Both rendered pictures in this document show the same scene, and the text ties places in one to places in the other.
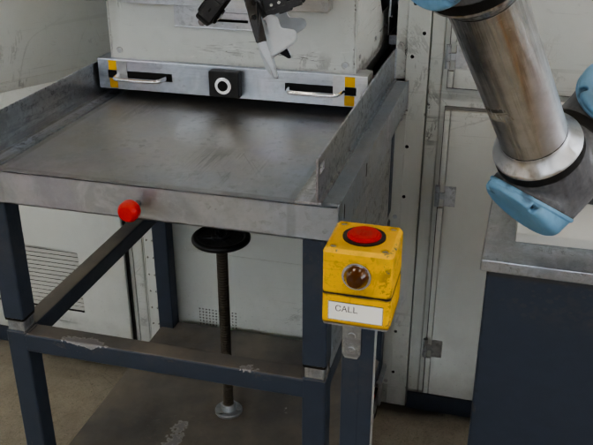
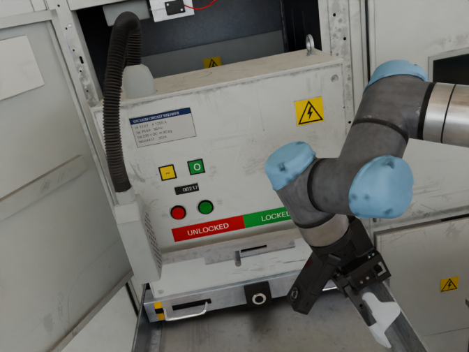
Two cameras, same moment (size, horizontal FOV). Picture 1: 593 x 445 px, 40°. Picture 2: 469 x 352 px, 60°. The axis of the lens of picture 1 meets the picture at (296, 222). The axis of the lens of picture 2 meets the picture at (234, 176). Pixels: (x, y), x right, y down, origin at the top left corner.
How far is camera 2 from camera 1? 88 cm
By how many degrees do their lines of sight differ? 14
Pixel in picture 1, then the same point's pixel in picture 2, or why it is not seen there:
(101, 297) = not seen: outside the picture
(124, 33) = (162, 279)
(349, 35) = not seen: hidden behind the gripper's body
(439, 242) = not seen: hidden behind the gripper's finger
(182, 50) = (214, 279)
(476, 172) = (401, 266)
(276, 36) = (380, 312)
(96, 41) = (113, 263)
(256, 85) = (281, 287)
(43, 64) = (83, 304)
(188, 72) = (224, 293)
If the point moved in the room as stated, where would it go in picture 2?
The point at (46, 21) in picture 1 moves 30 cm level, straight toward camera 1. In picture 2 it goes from (77, 273) to (120, 336)
